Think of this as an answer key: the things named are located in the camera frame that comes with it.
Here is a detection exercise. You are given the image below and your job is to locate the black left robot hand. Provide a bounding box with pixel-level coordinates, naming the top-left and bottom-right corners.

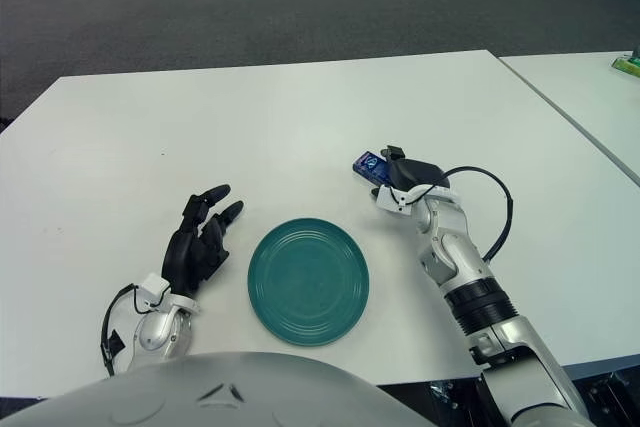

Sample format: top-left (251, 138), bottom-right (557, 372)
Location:
top-left (162, 183), bottom-right (246, 298)

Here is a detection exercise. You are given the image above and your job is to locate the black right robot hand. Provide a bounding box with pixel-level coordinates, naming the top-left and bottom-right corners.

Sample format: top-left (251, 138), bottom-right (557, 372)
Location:
top-left (369, 145), bottom-right (451, 203)

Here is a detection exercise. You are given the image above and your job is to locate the blue gum pack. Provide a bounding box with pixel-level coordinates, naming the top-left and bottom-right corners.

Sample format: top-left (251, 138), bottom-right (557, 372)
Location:
top-left (351, 149), bottom-right (392, 186)

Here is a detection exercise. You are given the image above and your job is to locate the green round plate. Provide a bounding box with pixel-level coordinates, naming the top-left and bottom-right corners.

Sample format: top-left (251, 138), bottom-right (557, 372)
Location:
top-left (247, 217), bottom-right (372, 347)

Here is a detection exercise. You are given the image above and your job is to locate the grey robot torso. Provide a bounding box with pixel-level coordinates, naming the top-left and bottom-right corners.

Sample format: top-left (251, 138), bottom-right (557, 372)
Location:
top-left (0, 350), bottom-right (436, 427)

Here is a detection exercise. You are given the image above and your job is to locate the white side table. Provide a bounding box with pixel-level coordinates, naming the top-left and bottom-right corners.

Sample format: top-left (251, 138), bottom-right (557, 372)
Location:
top-left (498, 50), bottom-right (640, 183)

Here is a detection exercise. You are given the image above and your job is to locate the green box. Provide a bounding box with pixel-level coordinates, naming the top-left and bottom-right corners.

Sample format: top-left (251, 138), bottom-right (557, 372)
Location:
top-left (610, 54), bottom-right (640, 79)

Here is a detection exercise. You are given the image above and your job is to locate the black equipment under table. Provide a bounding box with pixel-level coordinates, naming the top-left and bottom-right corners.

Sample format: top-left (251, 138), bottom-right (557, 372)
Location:
top-left (587, 369), bottom-right (640, 423)

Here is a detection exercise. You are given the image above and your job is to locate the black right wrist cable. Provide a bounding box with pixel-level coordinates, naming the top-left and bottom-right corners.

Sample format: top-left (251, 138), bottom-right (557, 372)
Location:
top-left (399, 165), bottom-right (515, 263)

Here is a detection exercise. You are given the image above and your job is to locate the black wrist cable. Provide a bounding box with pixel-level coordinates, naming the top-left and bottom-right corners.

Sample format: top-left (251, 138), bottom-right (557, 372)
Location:
top-left (399, 165), bottom-right (515, 263)
top-left (99, 282), bottom-right (151, 378)

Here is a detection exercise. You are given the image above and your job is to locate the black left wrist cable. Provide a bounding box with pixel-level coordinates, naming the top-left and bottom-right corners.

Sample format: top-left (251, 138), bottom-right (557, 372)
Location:
top-left (99, 282), bottom-right (151, 378)

